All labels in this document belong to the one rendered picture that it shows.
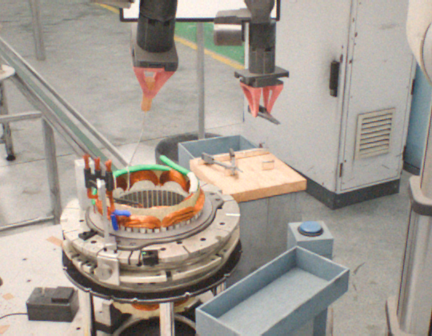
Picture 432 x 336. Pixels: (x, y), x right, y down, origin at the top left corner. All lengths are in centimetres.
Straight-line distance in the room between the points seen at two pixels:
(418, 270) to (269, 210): 37
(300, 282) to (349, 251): 213
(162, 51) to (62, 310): 66
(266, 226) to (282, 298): 35
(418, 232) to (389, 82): 247
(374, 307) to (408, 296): 170
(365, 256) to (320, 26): 120
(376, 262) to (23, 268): 193
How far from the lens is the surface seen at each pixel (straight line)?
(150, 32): 97
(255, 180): 135
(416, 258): 111
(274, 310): 102
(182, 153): 153
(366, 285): 298
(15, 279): 160
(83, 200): 117
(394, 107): 359
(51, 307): 142
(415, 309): 116
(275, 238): 139
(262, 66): 133
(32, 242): 175
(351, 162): 352
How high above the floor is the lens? 163
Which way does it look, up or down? 24 degrees down
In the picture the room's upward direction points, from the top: straight up
